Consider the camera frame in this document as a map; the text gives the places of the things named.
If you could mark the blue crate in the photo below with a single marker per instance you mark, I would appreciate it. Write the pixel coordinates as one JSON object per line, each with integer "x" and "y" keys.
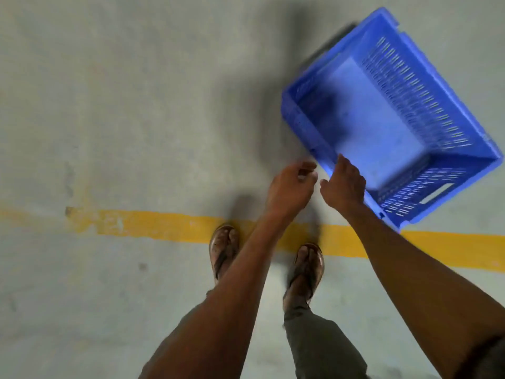
{"x": 375, "y": 126}

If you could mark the person's right foot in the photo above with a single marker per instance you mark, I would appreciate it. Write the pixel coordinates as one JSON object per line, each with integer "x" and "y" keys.
{"x": 302, "y": 272}

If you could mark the person's grey trousers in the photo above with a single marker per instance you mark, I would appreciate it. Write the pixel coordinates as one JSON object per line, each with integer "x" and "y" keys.
{"x": 323, "y": 347}

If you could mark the person's right forearm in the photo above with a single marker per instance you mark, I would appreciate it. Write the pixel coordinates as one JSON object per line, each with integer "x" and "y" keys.
{"x": 426, "y": 288}

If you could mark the person's right hand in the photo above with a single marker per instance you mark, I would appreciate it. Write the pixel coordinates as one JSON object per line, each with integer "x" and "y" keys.
{"x": 347, "y": 189}

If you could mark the person's grey patterned shirt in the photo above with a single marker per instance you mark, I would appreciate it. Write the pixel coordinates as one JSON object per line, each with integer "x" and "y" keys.
{"x": 489, "y": 363}

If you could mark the person's foot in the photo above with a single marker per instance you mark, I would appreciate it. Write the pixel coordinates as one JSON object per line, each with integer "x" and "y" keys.
{"x": 225, "y": 244}
{"x": 302, "y": 272}

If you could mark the person's left brown sandal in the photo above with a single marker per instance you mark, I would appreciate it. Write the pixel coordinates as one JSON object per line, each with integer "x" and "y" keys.
{"x": 221, "y": 256}

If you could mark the person's left hand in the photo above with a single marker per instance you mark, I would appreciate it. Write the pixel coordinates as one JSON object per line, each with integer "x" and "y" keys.
{"x": 290, "y": 191}

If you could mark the person's left forearm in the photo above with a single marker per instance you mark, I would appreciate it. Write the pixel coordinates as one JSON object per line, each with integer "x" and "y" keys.
{"x": 225, "y": 311}

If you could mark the person's left foot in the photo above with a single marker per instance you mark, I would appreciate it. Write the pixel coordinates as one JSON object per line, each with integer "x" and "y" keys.
{"x": 225, "y": 244}

